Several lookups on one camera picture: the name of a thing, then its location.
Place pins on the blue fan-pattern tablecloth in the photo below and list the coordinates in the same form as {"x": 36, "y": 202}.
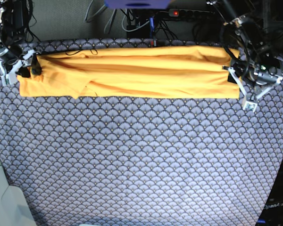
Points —
{"x": 125, "y": 161}

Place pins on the yellow T-shirt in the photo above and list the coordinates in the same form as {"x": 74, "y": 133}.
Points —
{"x": 163, "y": 72}

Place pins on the blue box overhead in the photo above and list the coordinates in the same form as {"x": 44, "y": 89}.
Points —
{"x": 137, "y": 4}

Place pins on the black power strip red switch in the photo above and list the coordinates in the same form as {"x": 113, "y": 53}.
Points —
{"x": 181, "y": 13}

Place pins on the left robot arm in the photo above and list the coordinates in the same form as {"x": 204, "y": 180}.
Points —
{"x": 257, "y": 51}

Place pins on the black OpenArm box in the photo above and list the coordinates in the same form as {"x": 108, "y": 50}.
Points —
{"x": 272, "y": 213}

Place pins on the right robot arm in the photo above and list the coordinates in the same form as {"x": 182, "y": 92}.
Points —
{"x": 15, "y": 17}

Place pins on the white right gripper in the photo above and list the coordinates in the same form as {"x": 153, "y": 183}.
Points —
{"x": 12, "y": 66}

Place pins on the grey white furniture corner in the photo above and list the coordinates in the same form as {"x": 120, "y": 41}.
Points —
{"x": 14, "y": 210}

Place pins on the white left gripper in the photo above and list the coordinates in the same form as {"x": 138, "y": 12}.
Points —
{"x": 258, "y": 81}

